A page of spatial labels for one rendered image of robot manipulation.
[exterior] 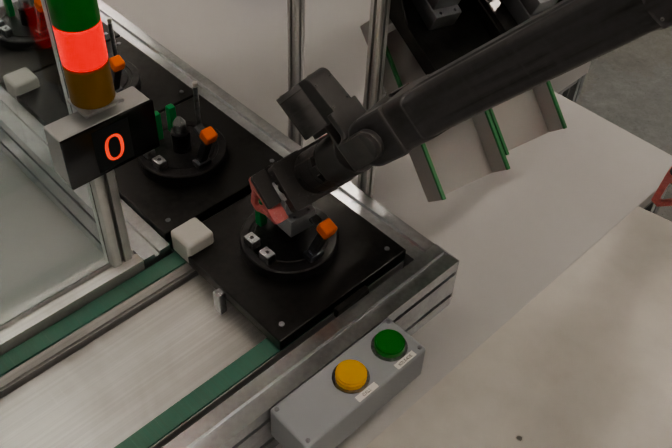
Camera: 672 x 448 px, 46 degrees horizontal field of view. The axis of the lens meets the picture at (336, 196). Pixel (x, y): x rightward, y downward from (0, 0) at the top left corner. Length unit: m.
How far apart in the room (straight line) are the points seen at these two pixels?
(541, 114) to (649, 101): 1.96
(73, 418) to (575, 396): 0.67
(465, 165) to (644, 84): 2.20
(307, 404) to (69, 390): 0.31
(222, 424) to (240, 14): 1.09
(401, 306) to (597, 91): 2.28
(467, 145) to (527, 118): 0.14
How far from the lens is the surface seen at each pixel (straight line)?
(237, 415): 1.01
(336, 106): 0.89
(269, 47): 1.74
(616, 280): 1.35
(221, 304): 1.11
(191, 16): 1.86
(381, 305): 1.11
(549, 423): 1.16
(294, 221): 1.07
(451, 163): 1.23
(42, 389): 1.12
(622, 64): 3.48
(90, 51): 0.89
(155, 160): 1.25
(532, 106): 1.36
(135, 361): 1.11
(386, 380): 1.03
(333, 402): 1.01
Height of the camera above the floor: 1.82
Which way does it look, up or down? 44 degrees down
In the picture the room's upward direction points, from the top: 3 degrees clockwise
